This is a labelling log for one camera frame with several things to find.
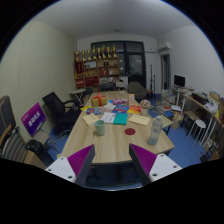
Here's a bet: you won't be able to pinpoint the long wooden side desk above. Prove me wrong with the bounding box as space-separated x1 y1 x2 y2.
181 94 224 141

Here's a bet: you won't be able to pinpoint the black office chair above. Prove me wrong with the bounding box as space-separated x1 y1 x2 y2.
41 91 83 136

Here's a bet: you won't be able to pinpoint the wooden stool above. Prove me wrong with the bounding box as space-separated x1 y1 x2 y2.
181 110 200 129

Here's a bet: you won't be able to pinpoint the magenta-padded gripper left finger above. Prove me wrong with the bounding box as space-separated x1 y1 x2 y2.
44 144 96 188

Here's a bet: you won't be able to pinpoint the grey armchair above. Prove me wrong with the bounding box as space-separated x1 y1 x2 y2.
126 81 148 101

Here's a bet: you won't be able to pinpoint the black computer monitor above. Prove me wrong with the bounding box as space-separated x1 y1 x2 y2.
173 74 186 89

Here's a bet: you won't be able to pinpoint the white air conditioner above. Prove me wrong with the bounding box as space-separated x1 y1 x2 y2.
157 41 172 53

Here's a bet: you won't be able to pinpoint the teal book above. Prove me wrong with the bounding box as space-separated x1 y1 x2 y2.
112 113 129 126

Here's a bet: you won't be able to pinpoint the pink flowers in white pot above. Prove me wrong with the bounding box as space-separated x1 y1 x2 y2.
139 99 152 117

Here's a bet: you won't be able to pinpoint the large beige envelope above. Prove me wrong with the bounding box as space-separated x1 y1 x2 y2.
128 113 152 127

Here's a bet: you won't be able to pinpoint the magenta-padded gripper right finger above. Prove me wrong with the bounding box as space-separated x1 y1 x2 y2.
128 143 183 187

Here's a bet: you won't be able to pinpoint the wooden shelf unit with trophies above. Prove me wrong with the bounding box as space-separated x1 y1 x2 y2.
73 44 121 93

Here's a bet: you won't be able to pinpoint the flat round red coaster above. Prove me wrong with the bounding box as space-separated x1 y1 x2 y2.
124 127 137 136

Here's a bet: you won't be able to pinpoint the small beige envelope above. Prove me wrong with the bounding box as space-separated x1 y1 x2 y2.
81 113 100 127

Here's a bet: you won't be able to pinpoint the clear plastic water bottle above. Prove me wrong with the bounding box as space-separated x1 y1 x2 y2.
147 115 164 146

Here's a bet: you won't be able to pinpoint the small round white table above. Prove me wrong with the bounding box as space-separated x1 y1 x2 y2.
69 87 87 104

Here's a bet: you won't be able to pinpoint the purple sign board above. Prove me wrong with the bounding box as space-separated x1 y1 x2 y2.
20 102 48 138

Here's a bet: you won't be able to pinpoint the white round stool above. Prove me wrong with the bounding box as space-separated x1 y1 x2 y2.
186 119 208 148

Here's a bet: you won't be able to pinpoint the standing orange card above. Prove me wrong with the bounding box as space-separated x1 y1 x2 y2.
127 93 136 107

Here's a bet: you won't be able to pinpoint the white booklet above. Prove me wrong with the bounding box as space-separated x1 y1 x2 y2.
100 111 117 125

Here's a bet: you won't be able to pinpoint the pile of books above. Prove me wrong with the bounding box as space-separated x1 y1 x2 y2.
156 89 183 118

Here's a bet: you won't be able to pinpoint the yellow gift box red ribbon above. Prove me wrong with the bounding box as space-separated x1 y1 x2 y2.
91 92 108 108

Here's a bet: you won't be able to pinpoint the blue colourful brochure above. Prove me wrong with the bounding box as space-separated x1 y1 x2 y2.
111 104 130 115

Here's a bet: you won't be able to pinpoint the orange yellow book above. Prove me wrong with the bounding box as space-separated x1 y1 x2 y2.
126 105 142 115

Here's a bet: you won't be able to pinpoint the pale green cup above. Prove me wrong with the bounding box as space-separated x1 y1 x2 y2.
94 119 106 137

